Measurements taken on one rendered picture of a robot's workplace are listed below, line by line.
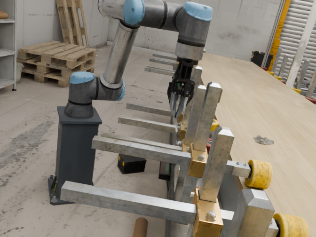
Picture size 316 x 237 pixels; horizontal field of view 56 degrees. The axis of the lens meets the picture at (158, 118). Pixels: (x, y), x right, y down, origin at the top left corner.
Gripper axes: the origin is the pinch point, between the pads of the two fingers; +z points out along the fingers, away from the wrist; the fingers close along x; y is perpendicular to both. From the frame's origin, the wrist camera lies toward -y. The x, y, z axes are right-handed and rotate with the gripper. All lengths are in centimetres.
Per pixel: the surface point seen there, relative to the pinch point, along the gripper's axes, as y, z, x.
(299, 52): -163, -19, 103
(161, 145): -2.5, 14.5, -2.6
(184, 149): -0.4, 13.5, 6.0
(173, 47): -802, 71, 7
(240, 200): 67, -13, 6
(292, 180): 13.7, 10.5, 40.9
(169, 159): 23.2, 6.4, -0.7
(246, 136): -18.2, 10.5, 32.6
